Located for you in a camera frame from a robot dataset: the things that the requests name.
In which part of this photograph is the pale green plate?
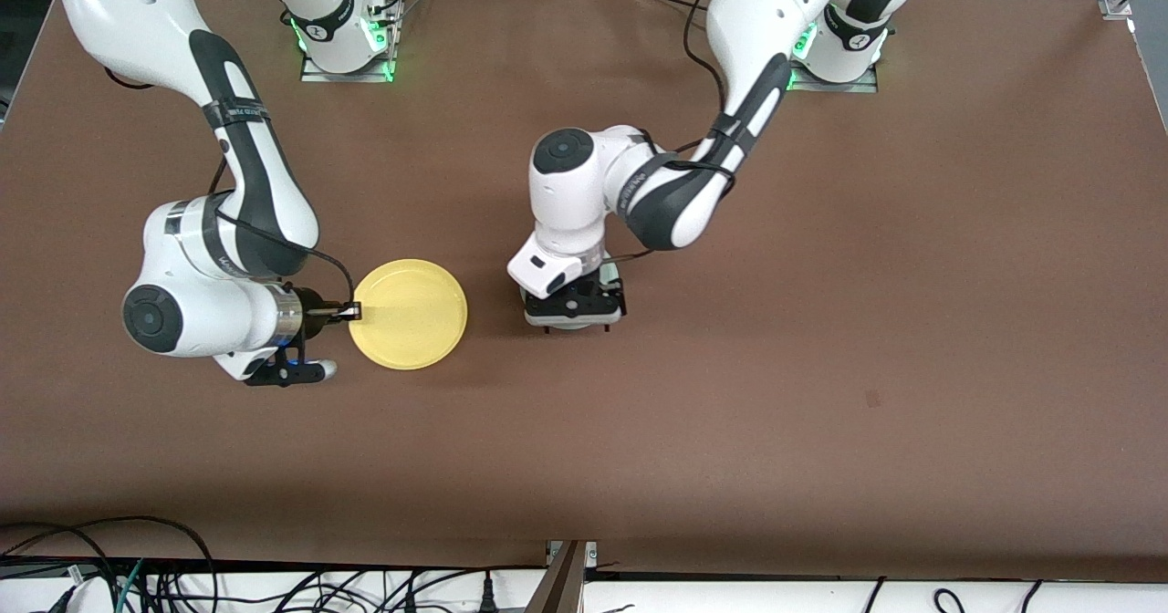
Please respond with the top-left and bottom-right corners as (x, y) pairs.
(546, 260), (624, 333)

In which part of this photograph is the yellow plate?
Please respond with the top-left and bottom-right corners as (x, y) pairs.
(349, 259), (469, 372)

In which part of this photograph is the brown table cover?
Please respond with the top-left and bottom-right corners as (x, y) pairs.
(0, 0), (1168, 566)

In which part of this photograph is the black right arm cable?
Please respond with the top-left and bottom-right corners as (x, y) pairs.
(103, 66), (357, 308)

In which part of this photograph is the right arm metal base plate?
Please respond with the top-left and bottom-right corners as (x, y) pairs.
(301, 0), (404, 83)

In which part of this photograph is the black looping cable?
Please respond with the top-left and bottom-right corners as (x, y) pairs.
(0, 515), (218, 613)

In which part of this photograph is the aluminium profile post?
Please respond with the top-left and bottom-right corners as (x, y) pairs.
(525, 540), (599, 613)

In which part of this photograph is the green cable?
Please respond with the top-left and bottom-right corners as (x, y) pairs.
(114, 558), (147, 613)

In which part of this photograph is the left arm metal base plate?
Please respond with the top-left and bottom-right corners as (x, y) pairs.
(783, 61), (881, 94)

